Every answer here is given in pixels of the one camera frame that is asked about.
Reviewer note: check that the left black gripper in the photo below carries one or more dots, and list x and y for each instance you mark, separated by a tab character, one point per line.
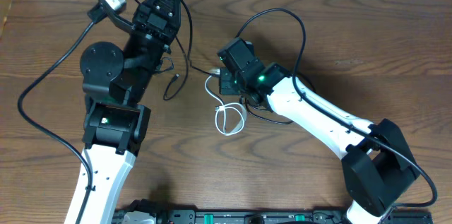
149	25

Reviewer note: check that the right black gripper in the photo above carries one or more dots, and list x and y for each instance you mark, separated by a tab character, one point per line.
225	87

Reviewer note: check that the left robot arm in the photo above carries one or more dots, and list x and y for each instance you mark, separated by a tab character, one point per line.
114	81

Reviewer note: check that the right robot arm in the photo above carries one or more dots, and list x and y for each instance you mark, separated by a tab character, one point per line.
378	165

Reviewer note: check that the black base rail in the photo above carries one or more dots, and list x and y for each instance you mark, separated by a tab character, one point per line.
145	211

